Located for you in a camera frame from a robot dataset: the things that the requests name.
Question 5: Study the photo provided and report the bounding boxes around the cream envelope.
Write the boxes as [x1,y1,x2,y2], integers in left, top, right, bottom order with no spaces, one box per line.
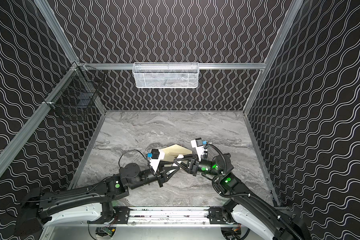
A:
[160,144,193,162]

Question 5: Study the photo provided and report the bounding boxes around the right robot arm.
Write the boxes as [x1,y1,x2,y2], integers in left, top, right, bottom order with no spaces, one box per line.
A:
[174,154,311,240]

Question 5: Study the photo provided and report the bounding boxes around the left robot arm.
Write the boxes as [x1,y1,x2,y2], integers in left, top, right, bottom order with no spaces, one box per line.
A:
[14,162,180,237]

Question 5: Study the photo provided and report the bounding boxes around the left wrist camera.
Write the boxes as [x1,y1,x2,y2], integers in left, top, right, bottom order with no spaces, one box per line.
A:
[147,149,165,174]

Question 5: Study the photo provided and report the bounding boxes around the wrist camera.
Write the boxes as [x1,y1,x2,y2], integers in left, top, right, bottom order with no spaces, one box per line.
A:
[147,149,165,174]
[191,138,208,162]

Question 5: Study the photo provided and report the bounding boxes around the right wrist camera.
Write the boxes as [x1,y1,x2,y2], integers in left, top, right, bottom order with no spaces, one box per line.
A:
[191,138,208,162]

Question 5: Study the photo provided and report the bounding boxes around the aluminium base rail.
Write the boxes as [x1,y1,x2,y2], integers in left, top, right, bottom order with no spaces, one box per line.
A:
[49,205,289,226]

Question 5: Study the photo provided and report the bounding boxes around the white wire mesh basket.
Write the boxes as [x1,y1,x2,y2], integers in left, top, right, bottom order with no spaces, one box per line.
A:
[132,62,200,89]

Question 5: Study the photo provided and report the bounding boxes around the black wire basket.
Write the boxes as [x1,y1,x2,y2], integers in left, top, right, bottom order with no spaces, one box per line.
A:
[47,66,105,122]

